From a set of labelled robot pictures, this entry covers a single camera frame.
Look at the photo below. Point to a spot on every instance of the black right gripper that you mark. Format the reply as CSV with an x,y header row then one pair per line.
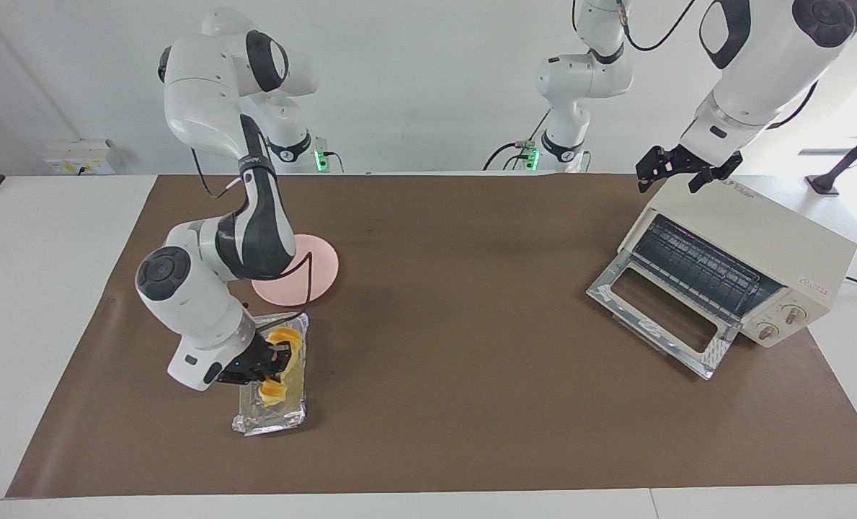
x,y
244,364

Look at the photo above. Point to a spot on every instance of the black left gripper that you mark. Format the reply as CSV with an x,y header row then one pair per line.
x,y
687,160

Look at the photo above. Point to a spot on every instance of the yellow twisted bread loaf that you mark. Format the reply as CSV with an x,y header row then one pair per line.
x,y
273,393

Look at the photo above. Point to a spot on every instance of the aluminium foil tray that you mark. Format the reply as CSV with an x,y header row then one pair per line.
x,y
269,419

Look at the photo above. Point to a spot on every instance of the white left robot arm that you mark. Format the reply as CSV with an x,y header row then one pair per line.
x,y
767,65

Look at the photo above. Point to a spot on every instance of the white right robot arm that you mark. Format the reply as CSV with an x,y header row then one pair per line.
x,y
205,86

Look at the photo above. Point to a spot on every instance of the cream toaster oven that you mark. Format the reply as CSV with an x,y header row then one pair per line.
x,y
767,231

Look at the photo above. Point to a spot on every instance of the glass oven door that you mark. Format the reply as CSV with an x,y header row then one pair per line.
x,y
615,277

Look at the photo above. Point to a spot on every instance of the pink round plate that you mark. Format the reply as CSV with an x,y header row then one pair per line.
x,y
321,270

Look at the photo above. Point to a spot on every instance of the brown table mat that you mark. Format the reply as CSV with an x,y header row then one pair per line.
x,y
457,375

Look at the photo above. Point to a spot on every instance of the black camera stand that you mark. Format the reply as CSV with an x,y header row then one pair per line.
x,y
824,184

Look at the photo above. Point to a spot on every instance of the white wall socket box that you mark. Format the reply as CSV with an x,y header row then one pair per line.
x,y
82,155

